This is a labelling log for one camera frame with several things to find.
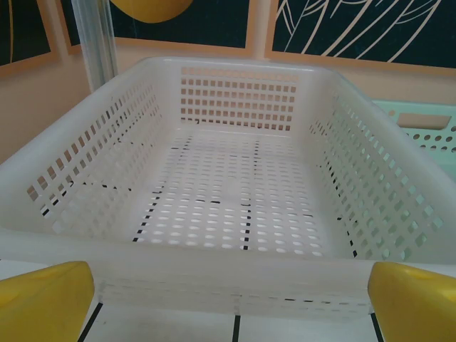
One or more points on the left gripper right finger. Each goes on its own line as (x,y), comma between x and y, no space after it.
(417,306)

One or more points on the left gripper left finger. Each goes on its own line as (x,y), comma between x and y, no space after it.
(42,303)

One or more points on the mint green plastic basket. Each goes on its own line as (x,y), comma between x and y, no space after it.
(420,142)

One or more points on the white plastic basket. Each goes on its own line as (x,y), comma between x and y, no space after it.
(228,263)

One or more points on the aluminium frame post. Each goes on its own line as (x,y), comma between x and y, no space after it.
(94,42)

